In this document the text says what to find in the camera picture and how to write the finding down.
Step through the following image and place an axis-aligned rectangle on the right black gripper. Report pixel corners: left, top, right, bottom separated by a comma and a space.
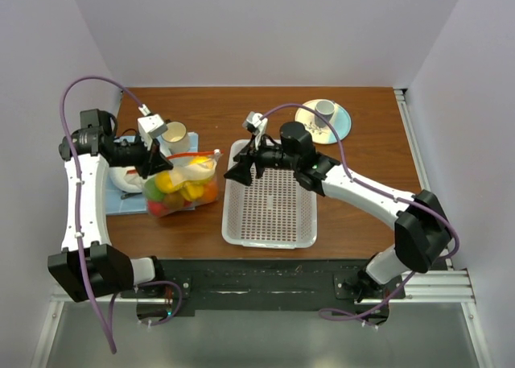
224, 133, 299, 187

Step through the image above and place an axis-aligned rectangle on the clear zip top bag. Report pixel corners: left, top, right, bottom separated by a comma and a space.
142, 149, 223, 217

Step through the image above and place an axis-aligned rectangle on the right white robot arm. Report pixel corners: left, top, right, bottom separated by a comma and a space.
224, 122, 453, 298

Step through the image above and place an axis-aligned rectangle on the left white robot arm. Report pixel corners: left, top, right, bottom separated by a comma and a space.
47, 106, 173, 302

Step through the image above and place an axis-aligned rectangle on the orange fake fruit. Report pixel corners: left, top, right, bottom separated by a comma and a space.
200, 180, 219, 204

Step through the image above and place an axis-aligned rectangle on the yellow fake bell pepper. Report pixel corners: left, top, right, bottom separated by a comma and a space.
179, 181, 204, 202

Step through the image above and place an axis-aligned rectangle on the cream enamel mug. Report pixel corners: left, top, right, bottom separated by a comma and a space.
161, 122, 190, 154

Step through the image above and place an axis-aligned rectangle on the white ceramic bowl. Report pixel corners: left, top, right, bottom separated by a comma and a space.
108, 167, 145, 193

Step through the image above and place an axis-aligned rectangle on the metal spoon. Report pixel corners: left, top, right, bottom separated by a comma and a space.
120, 192, 142, 201

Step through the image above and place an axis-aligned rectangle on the white perforated plastic basket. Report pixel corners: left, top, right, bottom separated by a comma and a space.
221, 139, 318, 250

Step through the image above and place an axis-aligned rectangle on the blue checkered cloth mat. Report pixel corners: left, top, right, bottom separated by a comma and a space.
104, 131, 200, 217

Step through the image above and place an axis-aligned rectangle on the small grey cup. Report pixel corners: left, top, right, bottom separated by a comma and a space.
314, 100, 336, 128

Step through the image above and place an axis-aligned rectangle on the pastel ceramic plate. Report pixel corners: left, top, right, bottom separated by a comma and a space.
295, 99, 352, 145

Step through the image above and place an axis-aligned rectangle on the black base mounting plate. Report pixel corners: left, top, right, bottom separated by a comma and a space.
120, 258, 448, 317

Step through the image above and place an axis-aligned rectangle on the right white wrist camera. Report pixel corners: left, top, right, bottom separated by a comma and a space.
242, 111, 268, 151

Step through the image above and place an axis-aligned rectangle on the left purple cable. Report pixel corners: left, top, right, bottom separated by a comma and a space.
59, 75, 184, 354

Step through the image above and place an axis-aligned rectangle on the aluminium frame rail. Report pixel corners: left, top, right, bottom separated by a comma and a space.
393, 89, 476, 305

